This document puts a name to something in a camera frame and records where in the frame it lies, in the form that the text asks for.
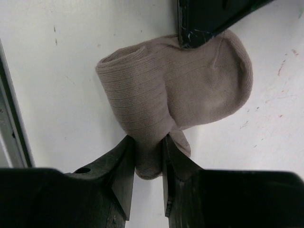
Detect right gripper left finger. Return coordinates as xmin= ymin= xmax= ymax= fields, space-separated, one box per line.
xmin=0 ymin=136 xmax=135 ymax=228

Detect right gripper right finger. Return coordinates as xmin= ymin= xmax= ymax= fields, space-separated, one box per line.
xmin=162 ymin=136 xmax=304 ymax=228

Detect aluminium front rail frame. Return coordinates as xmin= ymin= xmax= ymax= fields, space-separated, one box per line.
xmin=0 ymin=47 xmax=35 ymax=168

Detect mauve sock with red stripe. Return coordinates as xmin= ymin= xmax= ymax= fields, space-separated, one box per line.
xmin=95 ymin=30 xmax=253 ymax=180

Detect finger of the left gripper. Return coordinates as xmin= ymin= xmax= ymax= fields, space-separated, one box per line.
xmin=177 ymin=0 xmax=272 ymax=49

